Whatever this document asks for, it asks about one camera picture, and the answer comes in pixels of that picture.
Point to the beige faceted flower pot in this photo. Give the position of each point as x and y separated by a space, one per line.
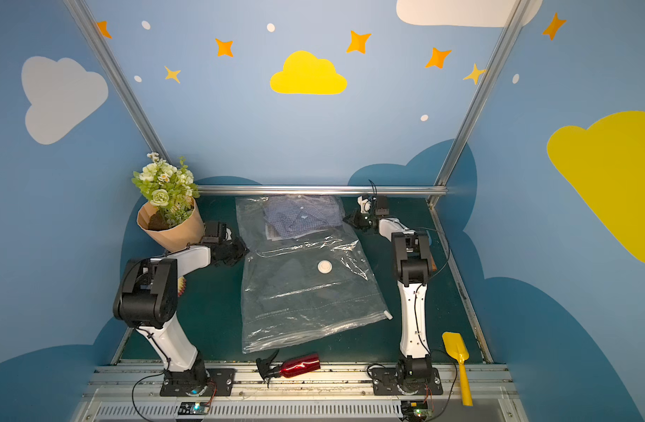
177 238

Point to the aluminium front rail platform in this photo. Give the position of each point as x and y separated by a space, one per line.
336 392

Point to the left aluminium frame post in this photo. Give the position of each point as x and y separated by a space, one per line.
98 43

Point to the red spray bottle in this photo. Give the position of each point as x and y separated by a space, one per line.
288 368

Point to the yellow smiley sponge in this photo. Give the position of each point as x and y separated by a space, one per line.
181 286

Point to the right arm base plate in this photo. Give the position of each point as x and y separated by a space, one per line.
387 382

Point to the right aluminium frame post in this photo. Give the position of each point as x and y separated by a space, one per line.
495 65

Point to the yellow plastic shovel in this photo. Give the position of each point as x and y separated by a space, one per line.
456 349

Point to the white green artificial flowers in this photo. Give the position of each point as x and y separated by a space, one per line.
171 189

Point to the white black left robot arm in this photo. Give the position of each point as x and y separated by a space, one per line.
147 301

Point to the aluminium frame post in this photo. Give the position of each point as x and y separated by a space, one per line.
495 65
98 43

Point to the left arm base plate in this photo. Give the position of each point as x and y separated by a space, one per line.
203 383

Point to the green circuit board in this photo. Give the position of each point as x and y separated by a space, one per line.
412 411
193 409

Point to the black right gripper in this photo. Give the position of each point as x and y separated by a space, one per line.
357 219

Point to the blue checked shirt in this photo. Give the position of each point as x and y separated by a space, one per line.
294 216

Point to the aluminium back rail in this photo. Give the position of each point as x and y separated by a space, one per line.
236 190

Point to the clear plastic vacuum bag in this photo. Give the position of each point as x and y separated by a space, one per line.
297 290

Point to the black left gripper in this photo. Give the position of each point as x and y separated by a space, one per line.
233 250

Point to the left green circuit board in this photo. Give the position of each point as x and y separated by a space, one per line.
193 409

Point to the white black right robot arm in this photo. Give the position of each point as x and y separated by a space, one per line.
413 268

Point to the right green circuit board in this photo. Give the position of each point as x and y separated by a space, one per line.
412 411

